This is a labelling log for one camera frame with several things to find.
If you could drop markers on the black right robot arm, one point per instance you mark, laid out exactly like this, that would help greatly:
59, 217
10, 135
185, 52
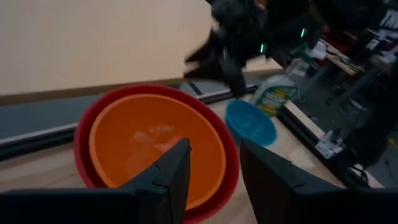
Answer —
280, 18

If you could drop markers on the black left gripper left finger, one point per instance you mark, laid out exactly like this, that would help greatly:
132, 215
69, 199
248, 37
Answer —
161, 186

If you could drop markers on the light wooden table board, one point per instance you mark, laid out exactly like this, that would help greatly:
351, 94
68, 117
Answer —
93, 43

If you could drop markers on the cluttered wooden workbench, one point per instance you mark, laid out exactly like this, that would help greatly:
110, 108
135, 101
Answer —
345, 60

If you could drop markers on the orange plastic bowl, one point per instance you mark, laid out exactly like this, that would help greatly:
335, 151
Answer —
140, 124

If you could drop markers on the large red plastic bowl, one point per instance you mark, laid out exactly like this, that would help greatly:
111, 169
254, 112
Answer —
82, 140

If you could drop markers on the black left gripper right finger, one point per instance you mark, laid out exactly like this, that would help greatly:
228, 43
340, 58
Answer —
280, 193

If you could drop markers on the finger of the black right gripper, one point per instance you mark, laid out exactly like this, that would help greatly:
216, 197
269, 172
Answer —
205, 63
236, 81

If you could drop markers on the green label cleaner spray bottle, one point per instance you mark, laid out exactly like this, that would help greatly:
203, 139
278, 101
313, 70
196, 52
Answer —
275, 98

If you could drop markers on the small blue plastic bowl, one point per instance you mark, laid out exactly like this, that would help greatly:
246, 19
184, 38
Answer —
248, 124

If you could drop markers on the silver metal corner bracket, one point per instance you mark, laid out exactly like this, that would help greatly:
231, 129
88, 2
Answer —
329, 144

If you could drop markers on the black aluminium table rail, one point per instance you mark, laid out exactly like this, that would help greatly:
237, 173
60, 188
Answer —
306, 130
37, 137

